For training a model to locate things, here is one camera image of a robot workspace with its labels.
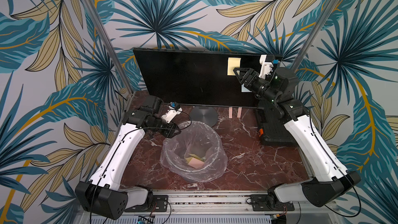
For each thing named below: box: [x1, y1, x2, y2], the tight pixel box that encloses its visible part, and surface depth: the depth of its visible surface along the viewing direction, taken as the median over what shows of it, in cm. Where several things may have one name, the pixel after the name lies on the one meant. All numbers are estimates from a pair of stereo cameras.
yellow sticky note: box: [227, 57, 241, 76], surface depth 65 cm
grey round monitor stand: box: [189, 105, 219, 128], surface depth 108 cm
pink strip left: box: [228, 106, 233, 119], surface depth 94 cm
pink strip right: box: [236, 106, 243, 119], surface depth 92 cm
